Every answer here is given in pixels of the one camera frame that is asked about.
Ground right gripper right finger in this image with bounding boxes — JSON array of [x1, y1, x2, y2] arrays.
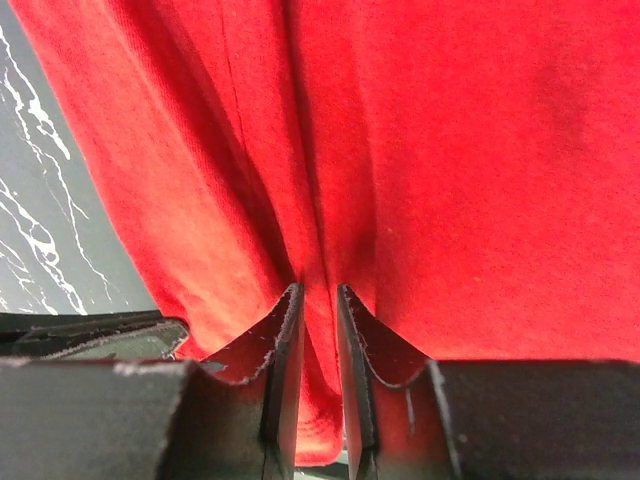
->
[[337, 285, 639, 479]]

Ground red t shirt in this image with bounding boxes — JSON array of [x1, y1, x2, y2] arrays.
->
[[12, 1, 639, 466]]

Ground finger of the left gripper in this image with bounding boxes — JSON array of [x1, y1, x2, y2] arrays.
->
[[1, 311, 189, 360]]

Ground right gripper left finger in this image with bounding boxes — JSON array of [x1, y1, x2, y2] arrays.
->
[[1, 283, 304, 479]]

